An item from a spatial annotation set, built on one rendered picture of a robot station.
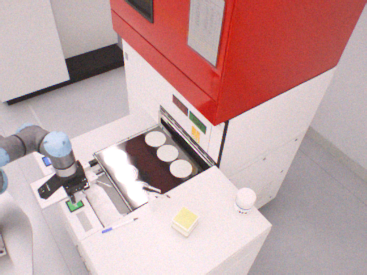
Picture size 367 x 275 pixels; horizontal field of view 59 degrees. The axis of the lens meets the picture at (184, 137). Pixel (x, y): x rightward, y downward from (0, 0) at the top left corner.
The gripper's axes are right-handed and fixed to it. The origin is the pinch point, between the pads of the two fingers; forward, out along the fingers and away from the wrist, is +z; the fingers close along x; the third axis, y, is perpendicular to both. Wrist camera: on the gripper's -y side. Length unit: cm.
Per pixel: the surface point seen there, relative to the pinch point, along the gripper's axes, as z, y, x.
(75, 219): 1.7, -1.7, -5.9
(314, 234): 97, 135, -50
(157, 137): 8, 49, 17
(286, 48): -49, 83, -15
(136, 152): 7.7, 35.9, 14.3
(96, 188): 9.6, 12.0, 7.8
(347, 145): 79, 207, -17
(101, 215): 9.6, 8.3, -5.3
